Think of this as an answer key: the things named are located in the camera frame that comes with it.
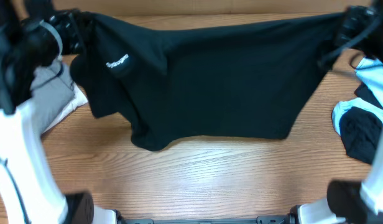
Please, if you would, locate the black t-shirt with white logo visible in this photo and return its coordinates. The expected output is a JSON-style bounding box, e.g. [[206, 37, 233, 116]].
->
[[70, 13, 342, 151]]

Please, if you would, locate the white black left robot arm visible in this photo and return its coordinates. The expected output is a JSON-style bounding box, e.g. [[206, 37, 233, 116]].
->
[[0, 0, 119, 223]]

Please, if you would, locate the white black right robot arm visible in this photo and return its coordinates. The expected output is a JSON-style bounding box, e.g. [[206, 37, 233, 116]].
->
[[275, 1, 383, 223]]

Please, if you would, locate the light blue garment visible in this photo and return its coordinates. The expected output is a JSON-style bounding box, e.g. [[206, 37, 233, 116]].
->
[[332, 58, 383, 134]]

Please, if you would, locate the folded grey shirt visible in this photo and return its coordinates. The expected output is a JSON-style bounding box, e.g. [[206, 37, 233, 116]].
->
[[30, 60, 75, 135]]

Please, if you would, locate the folded white garment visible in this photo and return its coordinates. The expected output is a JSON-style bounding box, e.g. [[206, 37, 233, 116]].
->
[[44, 83, 88, 133]]

